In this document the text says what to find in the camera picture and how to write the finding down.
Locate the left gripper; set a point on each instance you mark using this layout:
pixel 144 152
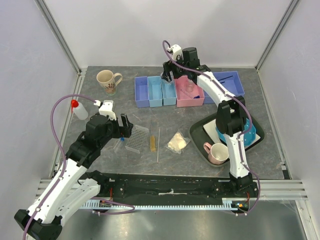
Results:
pixel 124 131

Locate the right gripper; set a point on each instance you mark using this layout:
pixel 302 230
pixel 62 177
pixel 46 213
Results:
pixel 168 67

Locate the small glass stopper bottle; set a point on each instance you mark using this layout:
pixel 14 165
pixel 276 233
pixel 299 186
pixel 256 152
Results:
pixel 189 86

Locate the brown test tube brush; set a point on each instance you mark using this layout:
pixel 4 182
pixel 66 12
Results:
pixel 152 140

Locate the blue base measuring cylinder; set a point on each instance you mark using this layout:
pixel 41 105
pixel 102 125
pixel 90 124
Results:
pixel 189 94

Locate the bag of white gloves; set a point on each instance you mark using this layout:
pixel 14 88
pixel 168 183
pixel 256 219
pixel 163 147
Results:
pixel 177 143

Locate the black metal ring stand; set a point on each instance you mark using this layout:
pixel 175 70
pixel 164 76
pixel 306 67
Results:
pixel 225 78

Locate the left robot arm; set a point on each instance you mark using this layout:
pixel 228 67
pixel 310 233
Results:
pixel 46 217

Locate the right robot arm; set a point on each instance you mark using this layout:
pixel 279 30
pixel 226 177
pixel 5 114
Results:
pixel 231 115

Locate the clear test tube rack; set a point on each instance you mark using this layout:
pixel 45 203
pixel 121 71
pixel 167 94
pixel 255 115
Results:
pixel 137 139

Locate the left light blue bin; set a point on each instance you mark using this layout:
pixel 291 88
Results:
pixel 155 91

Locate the light blue bin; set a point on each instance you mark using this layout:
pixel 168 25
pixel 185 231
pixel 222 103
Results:
pixel 155 91
pixel 168 93

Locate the right light blue bin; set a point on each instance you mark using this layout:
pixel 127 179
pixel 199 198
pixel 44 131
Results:
pixel 168 93

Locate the pink bin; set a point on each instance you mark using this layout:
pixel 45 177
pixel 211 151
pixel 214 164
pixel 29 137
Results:
pixel 183 100

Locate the small purple bin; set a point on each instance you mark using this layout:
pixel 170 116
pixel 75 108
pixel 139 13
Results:
pixel 141 92

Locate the red cap wash bottle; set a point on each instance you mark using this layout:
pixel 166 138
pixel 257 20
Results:
pixel 79 110

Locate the beige patterned mug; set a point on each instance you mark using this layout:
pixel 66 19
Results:
pixel 109 81

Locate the large purple bin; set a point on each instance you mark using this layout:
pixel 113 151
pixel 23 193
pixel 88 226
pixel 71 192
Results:
pixel 233 85

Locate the dark green tray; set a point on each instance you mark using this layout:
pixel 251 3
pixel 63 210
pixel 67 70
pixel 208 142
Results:
pixel 198 137

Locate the pink mug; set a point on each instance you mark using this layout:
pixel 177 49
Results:
pixel 217 153

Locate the blue dotted plate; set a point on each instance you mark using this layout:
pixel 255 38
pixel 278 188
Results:
pixel 249 138

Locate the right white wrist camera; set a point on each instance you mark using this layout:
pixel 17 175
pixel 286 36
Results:
pixel 175 52

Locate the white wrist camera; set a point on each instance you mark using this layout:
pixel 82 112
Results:
pixel 105 108
pixel 175 52

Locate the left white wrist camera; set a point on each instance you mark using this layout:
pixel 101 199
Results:
pixel 105 108

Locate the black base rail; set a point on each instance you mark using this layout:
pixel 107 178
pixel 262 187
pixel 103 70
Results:
pixel 163 190

